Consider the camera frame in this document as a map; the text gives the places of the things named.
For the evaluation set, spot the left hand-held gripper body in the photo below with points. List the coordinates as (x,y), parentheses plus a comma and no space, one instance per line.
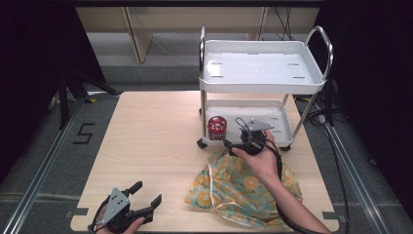
(117,206)

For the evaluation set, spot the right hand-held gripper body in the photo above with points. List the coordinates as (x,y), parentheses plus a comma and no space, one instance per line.
(255,125)

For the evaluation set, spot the red can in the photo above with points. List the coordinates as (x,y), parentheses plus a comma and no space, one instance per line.
(217,128)

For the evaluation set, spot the white two-tier cart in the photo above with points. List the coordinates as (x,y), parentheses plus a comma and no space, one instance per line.
(256,70)

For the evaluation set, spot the person's left hand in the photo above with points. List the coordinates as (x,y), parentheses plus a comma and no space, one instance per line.
(100,226)

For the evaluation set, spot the person's right hand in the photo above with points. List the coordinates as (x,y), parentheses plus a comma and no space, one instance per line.
(263,162)

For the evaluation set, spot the black metal stand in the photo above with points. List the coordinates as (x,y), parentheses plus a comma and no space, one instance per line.
(64,97)

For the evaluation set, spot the beige wooden shelf unit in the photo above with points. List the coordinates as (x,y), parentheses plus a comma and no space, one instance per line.
(142,29)

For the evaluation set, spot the aluminium floor rail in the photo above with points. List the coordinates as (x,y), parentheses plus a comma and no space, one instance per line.
(42,165)
(354,175)

